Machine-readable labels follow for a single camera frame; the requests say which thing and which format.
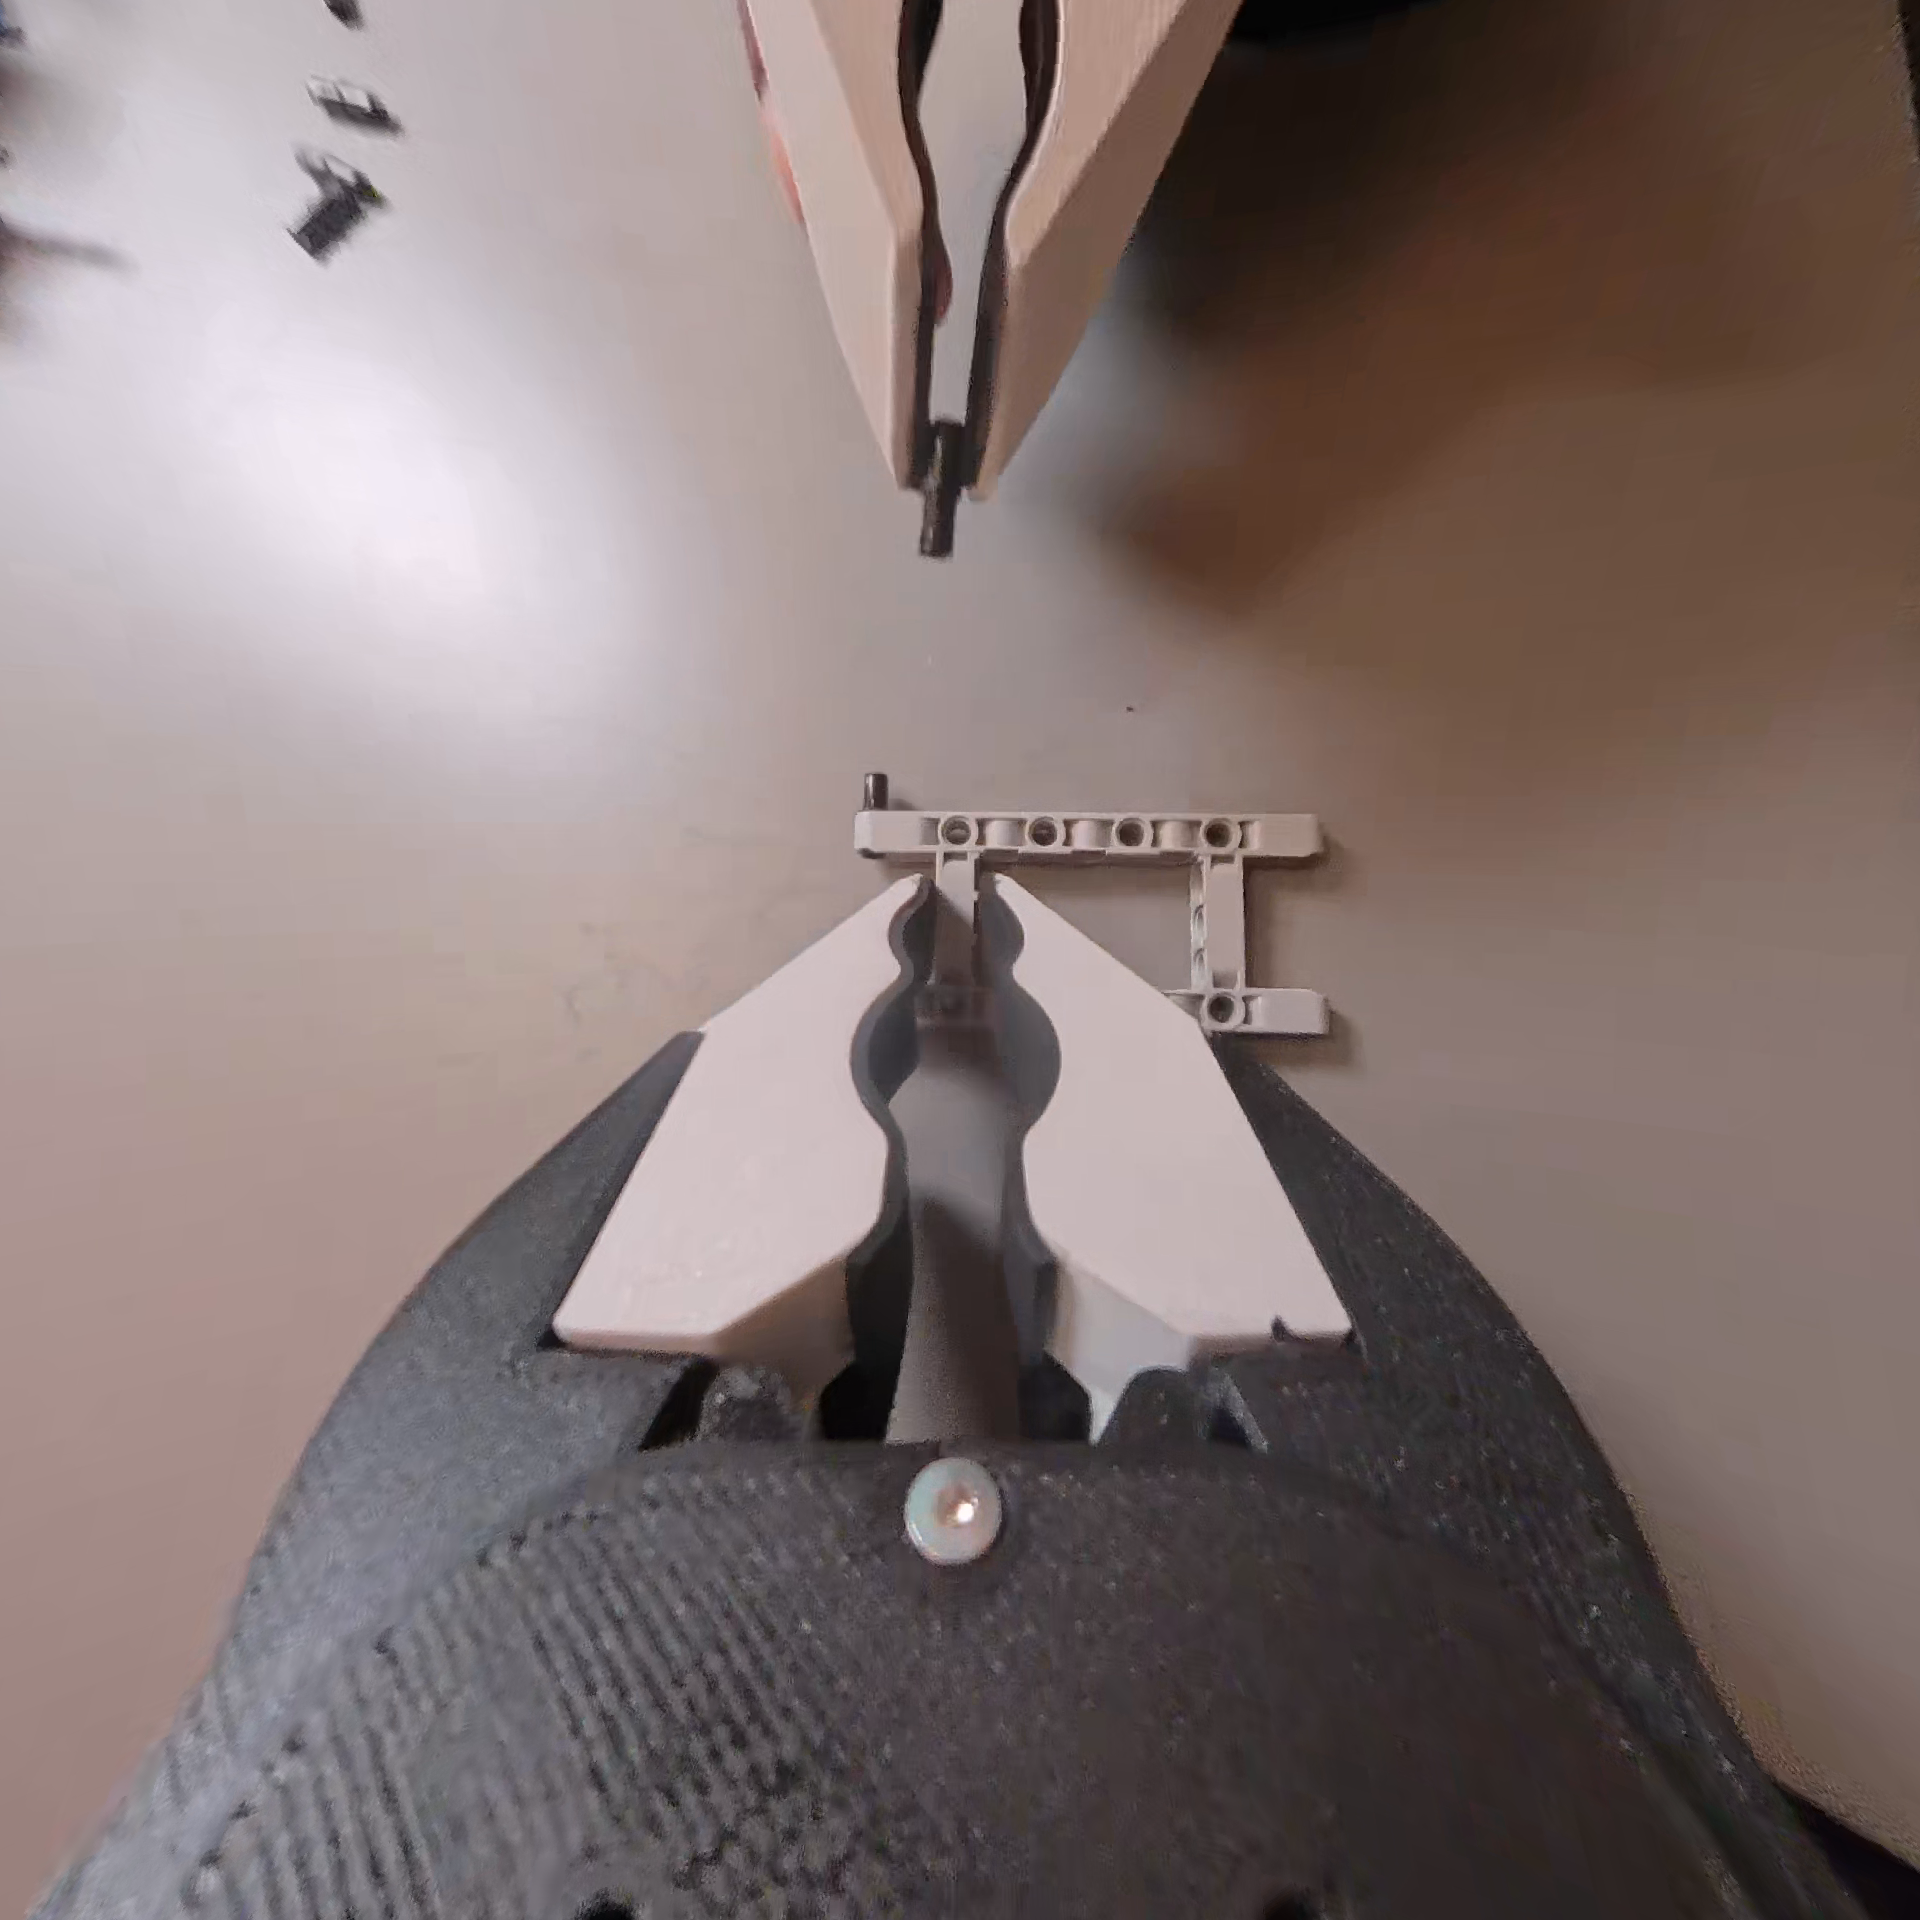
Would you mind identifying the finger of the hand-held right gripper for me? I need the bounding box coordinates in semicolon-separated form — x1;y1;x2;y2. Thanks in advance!
739;0;947;495
964;0;1250;501

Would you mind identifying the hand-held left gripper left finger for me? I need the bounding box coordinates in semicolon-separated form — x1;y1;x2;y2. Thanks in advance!
550;873;927;1391

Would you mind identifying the grey lego frame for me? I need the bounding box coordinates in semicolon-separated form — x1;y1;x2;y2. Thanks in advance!
853;808;1336;1041

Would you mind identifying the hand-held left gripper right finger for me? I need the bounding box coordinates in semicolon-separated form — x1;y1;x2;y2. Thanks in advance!
983;873;1355;1445

